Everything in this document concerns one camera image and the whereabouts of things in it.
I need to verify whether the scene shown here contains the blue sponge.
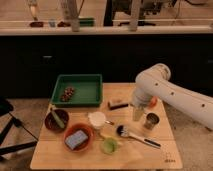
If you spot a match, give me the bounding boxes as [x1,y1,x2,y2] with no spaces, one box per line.
[65,130,88,150]

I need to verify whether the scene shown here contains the red grape bunch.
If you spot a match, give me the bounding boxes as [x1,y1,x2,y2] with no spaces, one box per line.
[60,87,74,102]

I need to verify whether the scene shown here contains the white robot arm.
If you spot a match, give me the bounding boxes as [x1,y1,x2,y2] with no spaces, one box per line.
[131,63,213,130]

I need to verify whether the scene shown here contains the green cucumber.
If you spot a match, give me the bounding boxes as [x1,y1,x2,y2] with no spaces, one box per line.
[50,108,65,129]

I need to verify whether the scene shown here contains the orange bowl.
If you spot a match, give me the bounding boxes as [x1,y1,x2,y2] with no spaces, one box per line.
[64,123,94,152]

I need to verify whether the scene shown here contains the green plastic tray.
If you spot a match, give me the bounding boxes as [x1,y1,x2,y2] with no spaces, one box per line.
[51,74,102,107]

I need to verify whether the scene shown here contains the metal can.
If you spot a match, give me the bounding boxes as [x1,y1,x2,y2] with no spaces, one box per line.
[144,113,160,130]

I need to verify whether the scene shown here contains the black white brush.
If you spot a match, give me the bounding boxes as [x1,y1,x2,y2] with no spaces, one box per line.
[116,125,161,148]

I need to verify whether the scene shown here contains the wooden folding table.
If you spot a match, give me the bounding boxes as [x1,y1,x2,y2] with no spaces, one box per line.
[30,83,182,171]

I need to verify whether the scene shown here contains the dark brown bowl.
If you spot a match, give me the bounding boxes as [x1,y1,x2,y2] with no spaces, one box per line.
[45,109,69,133]

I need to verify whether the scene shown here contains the white cup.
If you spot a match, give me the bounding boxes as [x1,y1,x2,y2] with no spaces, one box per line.
[88,112,113,130]

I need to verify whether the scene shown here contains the green small cup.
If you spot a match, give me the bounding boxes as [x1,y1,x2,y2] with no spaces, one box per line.
[100,134,122,155]

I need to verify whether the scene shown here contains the orange fruit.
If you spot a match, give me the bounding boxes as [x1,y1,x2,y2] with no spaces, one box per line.
[148,96,157,108]

